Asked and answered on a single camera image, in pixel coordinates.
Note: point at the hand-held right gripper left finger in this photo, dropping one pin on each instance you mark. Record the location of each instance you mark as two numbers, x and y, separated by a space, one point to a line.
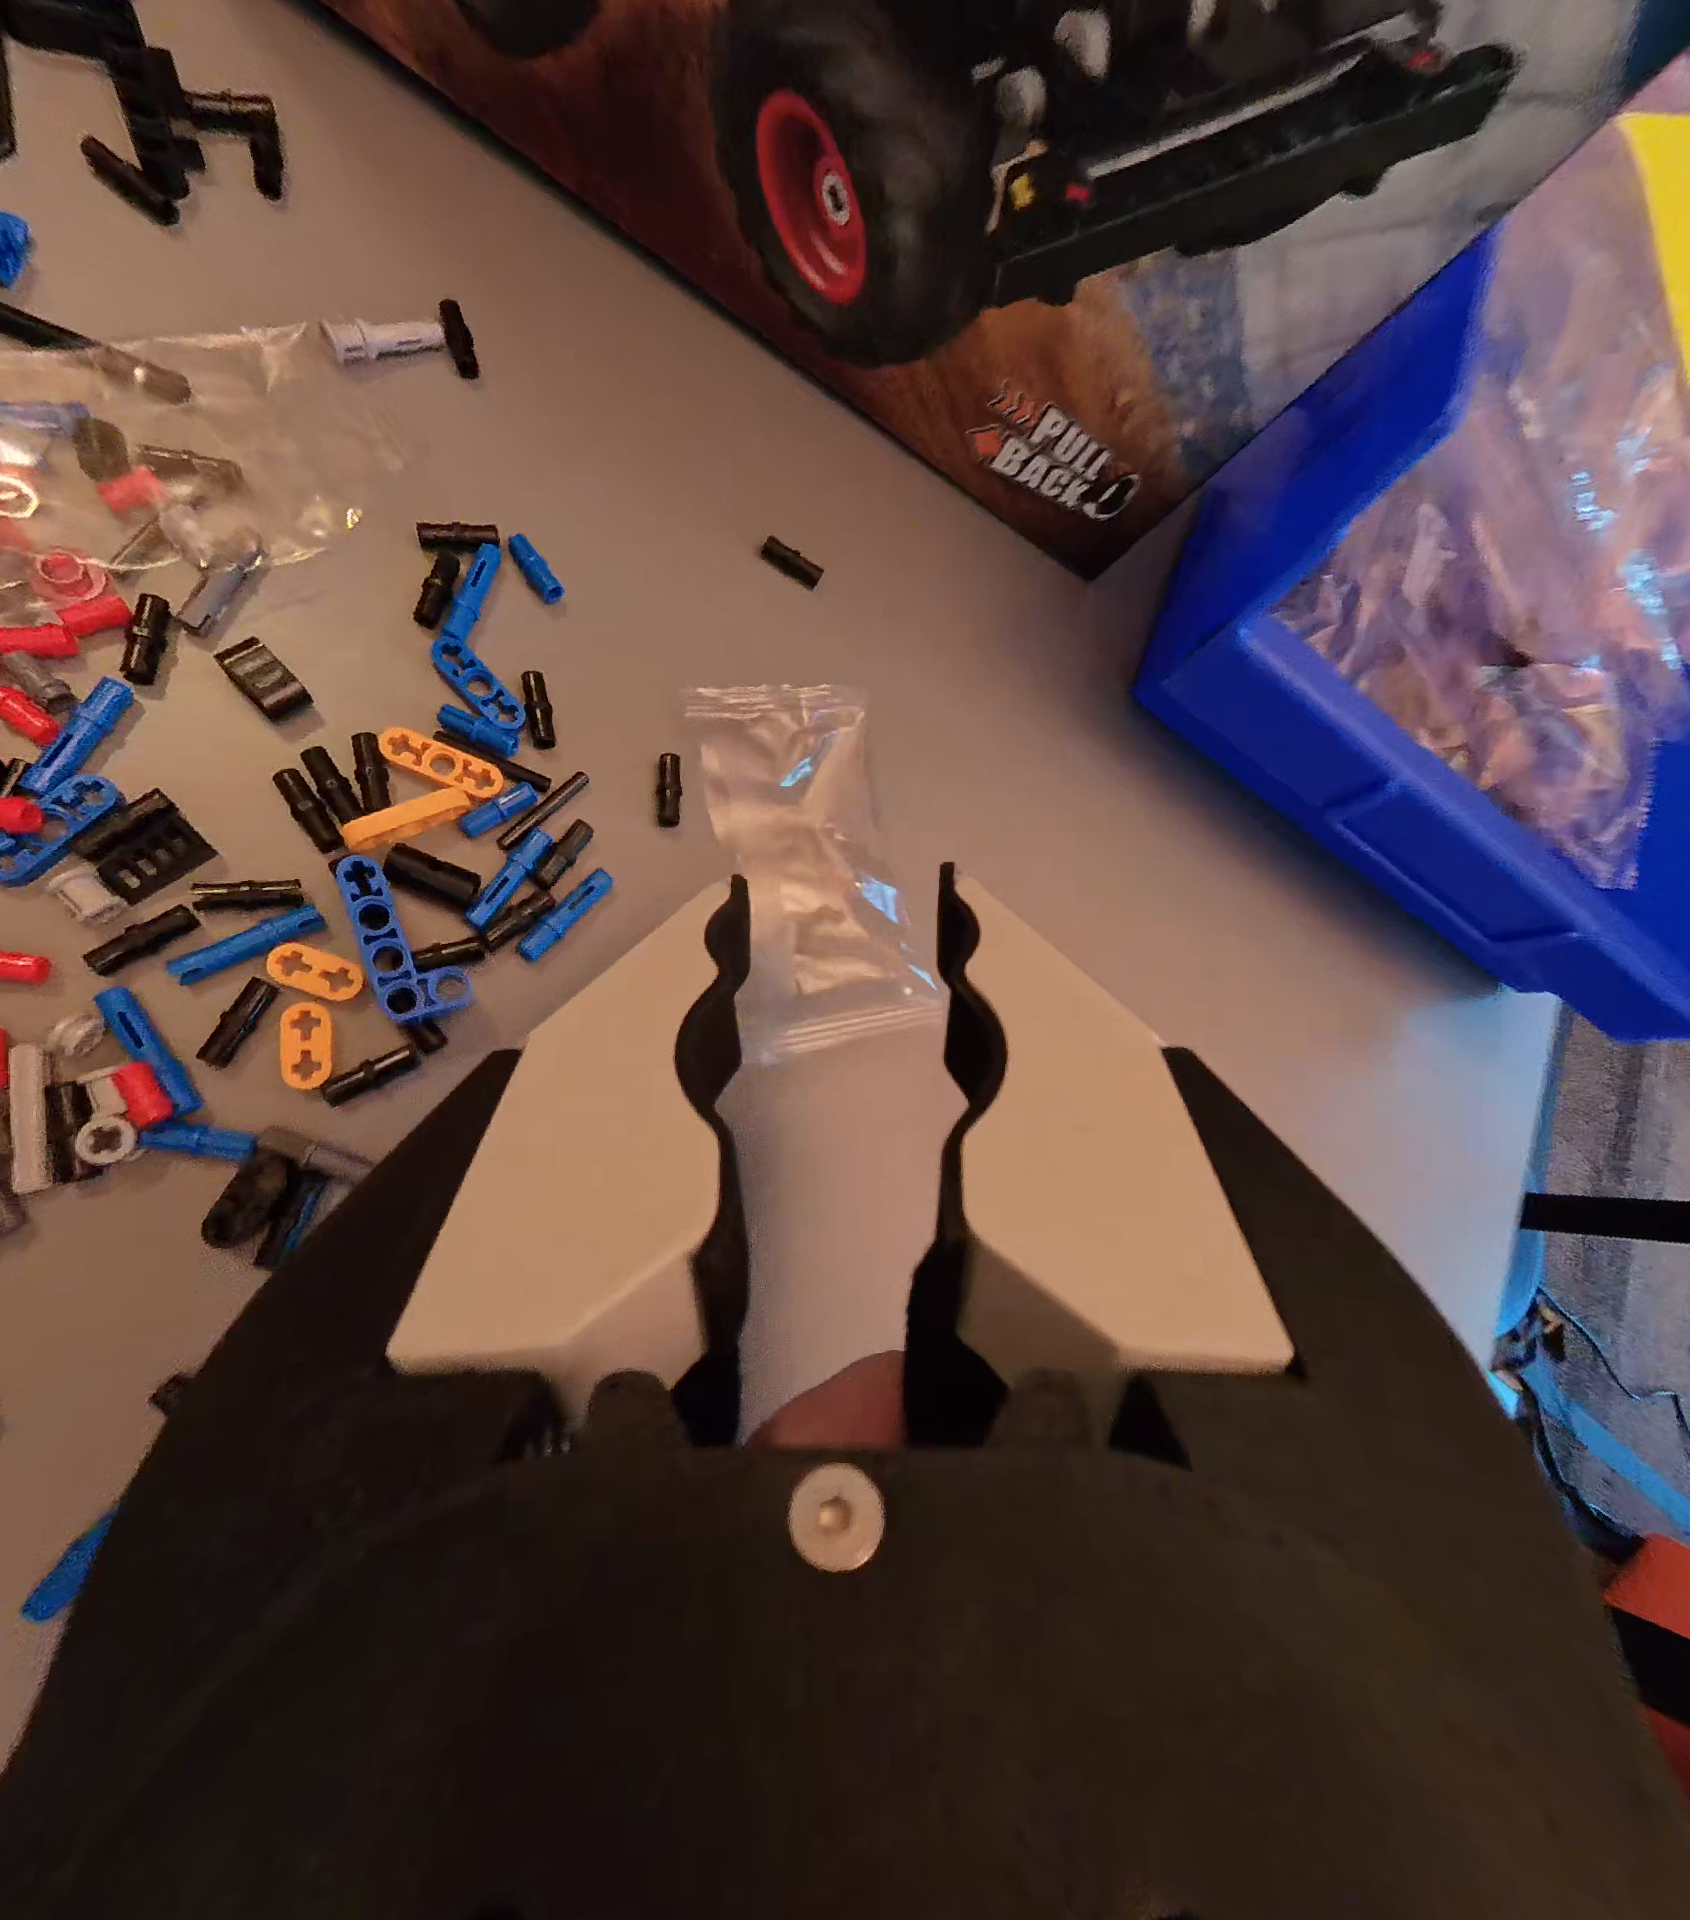
575 1201

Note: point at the pile of small toy pins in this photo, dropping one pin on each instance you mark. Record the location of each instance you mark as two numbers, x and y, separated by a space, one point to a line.
388 931

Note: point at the crumpled clear plastic bags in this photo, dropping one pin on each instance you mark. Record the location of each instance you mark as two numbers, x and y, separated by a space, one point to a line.
1534 524

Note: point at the grey desk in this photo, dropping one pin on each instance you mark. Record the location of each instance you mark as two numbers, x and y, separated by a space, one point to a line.
1010 750

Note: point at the blue plastic bin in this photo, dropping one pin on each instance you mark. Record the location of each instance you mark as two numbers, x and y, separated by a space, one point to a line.
1311 781

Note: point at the clear bag with pieces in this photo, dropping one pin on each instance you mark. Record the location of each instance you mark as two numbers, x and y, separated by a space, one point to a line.
35 494

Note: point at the grey pin with black end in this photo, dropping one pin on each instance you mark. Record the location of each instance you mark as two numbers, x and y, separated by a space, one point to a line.
381 338

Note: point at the black grille tile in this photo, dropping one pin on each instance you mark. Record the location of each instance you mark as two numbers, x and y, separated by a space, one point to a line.
155 848

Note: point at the toy truck set box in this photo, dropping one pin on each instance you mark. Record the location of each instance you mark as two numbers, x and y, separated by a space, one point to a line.
1161 374

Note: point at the small clear bag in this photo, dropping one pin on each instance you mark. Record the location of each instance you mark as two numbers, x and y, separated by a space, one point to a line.
801 840

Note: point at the long black toy axle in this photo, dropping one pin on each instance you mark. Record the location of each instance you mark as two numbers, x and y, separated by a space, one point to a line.
4 314

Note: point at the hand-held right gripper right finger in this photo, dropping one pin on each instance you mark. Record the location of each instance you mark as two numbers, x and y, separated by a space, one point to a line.
1114 1201

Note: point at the black toy steering linkage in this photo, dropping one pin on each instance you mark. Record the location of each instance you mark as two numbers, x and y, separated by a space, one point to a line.
170 121

